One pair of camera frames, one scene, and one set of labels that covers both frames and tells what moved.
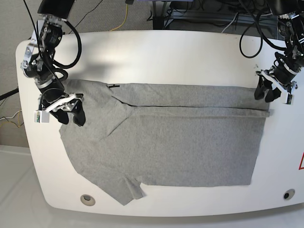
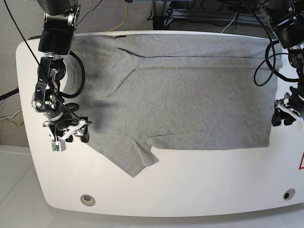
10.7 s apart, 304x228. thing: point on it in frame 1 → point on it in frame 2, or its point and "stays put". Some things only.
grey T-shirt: [166, 135] → [141, 92]
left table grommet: [88, 200] stays put
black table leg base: [158, 23] stays put
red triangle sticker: [300, 163] stays put
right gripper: [55, 99] → [66, 128]
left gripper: [281, 82] → [293, 104]
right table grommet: [289, 194] stays put
